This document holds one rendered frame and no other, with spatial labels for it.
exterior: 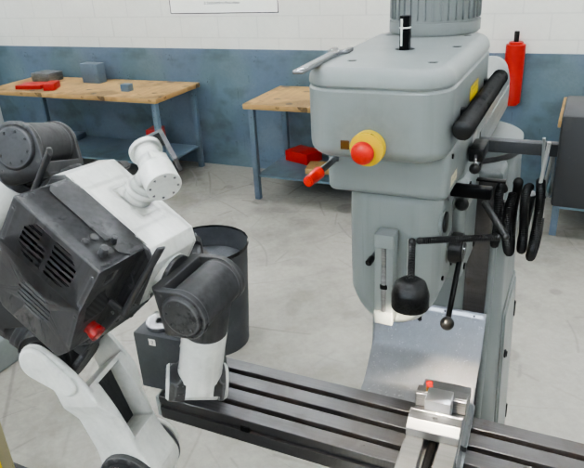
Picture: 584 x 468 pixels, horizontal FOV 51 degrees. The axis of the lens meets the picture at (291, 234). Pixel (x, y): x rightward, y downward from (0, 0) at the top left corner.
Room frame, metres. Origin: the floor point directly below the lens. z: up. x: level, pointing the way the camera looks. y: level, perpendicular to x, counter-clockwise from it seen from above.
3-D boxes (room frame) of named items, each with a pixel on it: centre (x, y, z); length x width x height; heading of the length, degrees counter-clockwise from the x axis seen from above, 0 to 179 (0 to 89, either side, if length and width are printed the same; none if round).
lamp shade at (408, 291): (1.02, -0.22, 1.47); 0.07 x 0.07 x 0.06
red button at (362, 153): (1.00, -0.13, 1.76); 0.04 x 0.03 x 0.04; 64
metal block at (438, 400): (1.18, -0.33, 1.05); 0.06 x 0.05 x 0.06; 66
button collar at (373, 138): (1.02, -0.14, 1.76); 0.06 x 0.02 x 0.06; 64
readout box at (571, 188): (1.35, -0.67, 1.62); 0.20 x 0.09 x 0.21; 154
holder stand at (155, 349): (1.48, 0.33, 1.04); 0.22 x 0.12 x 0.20; 68
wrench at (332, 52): (1.14, -0.07, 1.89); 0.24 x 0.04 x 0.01; 156
